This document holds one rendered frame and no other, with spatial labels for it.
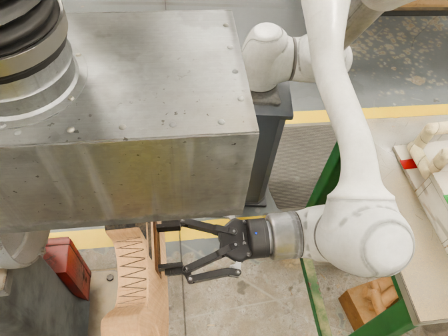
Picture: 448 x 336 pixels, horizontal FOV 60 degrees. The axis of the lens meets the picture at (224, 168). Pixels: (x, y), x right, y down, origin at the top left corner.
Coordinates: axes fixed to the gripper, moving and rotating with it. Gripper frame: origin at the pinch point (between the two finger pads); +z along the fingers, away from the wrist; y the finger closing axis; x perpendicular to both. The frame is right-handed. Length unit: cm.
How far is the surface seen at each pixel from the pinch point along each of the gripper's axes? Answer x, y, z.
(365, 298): -93, -6, -77
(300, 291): -111, 2, -55
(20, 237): 18.2, -1.4, 17.5
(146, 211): 33.6, -4.7, -1.2
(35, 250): 11.9, -1.6, 17.7
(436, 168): -13, 17, -69
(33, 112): 45.1, 0.3, 6.3
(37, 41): 50, 3, 4
